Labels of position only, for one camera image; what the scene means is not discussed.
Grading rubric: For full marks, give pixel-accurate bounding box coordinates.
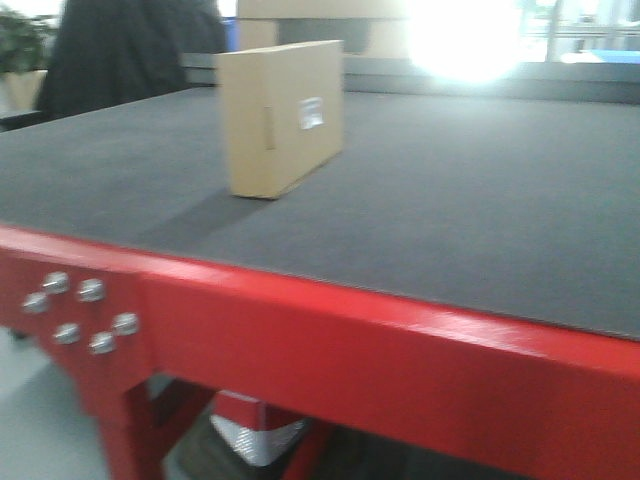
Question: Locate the cardboard package with label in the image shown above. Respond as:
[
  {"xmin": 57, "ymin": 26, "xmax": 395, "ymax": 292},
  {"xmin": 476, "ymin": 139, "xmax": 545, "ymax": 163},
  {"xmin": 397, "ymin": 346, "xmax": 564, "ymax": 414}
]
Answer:
[{"xmin": 216, "ymin": 40, "xmax": 344, "ymax": 200}]

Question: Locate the large stacked cardboard box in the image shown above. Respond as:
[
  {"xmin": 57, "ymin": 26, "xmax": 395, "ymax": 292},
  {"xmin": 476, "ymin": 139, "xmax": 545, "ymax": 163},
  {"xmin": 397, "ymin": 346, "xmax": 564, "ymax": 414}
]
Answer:
[{"xmin": 236, "ymin": 0, "xmax": 410, "ymax": 59}]

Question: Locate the dark grey conveyor belt mat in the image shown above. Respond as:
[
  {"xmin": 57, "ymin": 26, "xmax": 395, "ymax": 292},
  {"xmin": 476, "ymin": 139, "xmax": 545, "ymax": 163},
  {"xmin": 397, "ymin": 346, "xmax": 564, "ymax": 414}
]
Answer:
[{"xmin": 1, "ymin": 88, "xmax": 639, "ymax": 339}]

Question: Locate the person in dark jacket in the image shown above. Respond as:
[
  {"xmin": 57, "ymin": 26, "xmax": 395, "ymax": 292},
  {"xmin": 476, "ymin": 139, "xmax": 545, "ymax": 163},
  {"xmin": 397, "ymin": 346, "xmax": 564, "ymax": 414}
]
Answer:
[{"xmin": 36, "ymin": 0, "xmax": 227, "ymax": 120}]

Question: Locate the potted green plant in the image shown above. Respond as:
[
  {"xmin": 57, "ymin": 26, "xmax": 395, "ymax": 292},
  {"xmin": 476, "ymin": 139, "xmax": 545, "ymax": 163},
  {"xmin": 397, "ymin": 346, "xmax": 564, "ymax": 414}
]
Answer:
[{"xmin": 1, "ymin": 4, "xmax": 57, "ymax": 111}]

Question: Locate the red metal table frame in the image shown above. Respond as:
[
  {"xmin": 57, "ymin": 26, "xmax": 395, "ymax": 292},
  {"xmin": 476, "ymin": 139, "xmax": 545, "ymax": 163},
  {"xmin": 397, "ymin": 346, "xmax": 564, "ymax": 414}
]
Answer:
[{"xmin": 1, "ymin": 226, "xmax": 639, "ymax": 479}]

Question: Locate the grey metal back rail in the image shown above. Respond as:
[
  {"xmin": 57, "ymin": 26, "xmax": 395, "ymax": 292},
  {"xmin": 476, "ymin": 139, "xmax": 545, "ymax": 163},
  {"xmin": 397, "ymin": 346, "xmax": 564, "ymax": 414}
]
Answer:
[{"xmin": 178, "ymin": 52, "xmax": 639, "ymax": 106}]

